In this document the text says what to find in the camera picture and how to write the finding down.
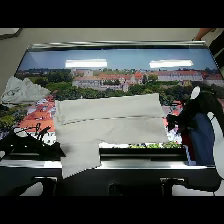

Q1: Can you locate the light grey garment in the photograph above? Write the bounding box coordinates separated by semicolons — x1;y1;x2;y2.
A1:
53;93;170;180

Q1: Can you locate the red garment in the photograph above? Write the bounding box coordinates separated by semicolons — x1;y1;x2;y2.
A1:
181;132;198;164

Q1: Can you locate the blue garment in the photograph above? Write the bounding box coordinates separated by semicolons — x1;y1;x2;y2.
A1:
189;112;216;167

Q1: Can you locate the person's forearm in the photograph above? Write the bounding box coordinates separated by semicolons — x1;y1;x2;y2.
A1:
193;28;218;41

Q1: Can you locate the white garment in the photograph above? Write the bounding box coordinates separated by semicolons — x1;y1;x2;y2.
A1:
0;76;52;105

